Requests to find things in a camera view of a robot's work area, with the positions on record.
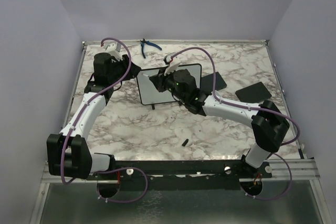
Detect black marker cap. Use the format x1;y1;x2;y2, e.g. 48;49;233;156
182;139;189;147

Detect black rectangular eraser block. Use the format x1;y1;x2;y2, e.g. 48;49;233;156
200;72;227;92

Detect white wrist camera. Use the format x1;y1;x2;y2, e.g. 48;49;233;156
101;42;123;61
164;53;181;76

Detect aluminium frame profile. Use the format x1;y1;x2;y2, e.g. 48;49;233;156
269;159;320;180

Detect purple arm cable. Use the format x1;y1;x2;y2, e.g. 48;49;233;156
167;47;301;201
59;37;149;205

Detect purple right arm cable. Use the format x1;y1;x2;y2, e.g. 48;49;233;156
167;47;301;201

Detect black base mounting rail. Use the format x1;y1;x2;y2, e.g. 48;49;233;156
88;158;272;191

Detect black framed whiteboard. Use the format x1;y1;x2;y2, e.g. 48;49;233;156
137;63;202;105

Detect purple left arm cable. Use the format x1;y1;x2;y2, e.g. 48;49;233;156
59;37;149;205

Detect blue handled pliers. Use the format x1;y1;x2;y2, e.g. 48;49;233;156
139;38;163;59

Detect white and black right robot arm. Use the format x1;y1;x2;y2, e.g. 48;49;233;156
149;68;289;177

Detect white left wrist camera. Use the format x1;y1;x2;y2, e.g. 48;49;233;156
101;42;123;61

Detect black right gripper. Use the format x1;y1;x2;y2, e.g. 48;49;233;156
150;66;187;103

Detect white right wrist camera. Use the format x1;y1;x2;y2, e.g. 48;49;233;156
164;53;181;76

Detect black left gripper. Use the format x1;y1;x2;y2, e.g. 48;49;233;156
109;54;141;83

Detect black flat pad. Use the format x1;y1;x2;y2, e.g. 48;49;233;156
235;82;272;103

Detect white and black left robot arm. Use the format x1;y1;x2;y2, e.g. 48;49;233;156
46;52;141;179

